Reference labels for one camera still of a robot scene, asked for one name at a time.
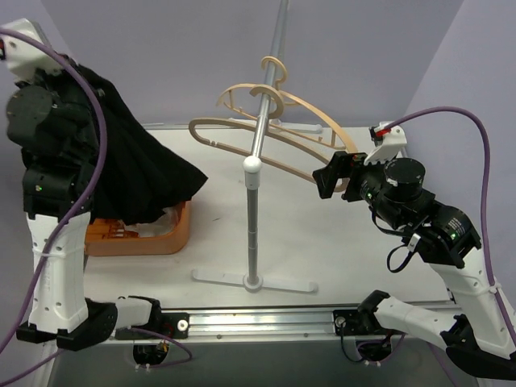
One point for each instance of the white pleated skirt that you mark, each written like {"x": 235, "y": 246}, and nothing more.
{"x": 162, "y": 226}

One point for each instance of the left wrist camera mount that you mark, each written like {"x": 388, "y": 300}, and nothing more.
{"x": 29, "y": 65}

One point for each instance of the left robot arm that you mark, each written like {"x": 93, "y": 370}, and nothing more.
{"x": 50, "y": 117}

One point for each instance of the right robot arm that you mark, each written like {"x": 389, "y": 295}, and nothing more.
{"x": 477, "y": 341}

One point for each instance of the aluminium mounting rail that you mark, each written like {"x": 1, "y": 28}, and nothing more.
{"x": 264, "y": 324}

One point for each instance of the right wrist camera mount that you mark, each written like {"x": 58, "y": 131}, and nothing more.
{"x": 388, "y": 144}

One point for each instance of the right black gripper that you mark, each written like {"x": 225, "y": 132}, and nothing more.
{"x": 347, "y": 173}

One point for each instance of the silver clothes rack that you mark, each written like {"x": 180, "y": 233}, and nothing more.
{"x": 252, "y": 281}

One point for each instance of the beige wooden hanger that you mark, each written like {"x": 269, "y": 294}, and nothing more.
{"x": 340, "y": 139}
{"x": 272, "y": 131}

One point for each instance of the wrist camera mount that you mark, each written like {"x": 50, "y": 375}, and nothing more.
{"x": 29, "y": 65}
{"x": 388, "y": 144}

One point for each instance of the beige wooden hanger front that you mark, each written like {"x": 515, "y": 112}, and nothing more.
{"x": 272, "y": 131}

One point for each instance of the black garment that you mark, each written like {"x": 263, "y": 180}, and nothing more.
{"x": 140, "y": 177}

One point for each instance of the orange plastic basket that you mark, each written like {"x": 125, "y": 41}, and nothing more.
{"x": 107, "y": 237}

